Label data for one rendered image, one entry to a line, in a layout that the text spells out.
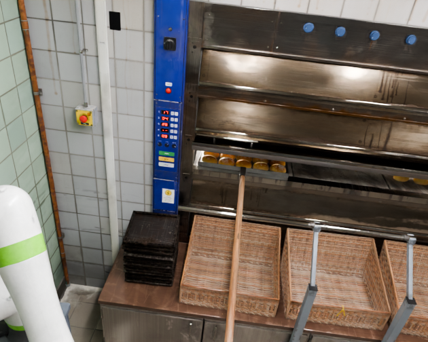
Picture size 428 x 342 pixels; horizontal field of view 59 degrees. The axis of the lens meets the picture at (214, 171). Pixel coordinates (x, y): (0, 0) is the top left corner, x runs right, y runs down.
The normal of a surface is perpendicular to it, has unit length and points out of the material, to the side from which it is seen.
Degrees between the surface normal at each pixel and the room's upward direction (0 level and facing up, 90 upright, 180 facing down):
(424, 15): 90
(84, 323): 0
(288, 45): 90
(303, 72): 70
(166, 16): 90
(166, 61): 90
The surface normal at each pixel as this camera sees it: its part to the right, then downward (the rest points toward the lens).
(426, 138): -0.06, 0.21
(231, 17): -0.09, 0.53
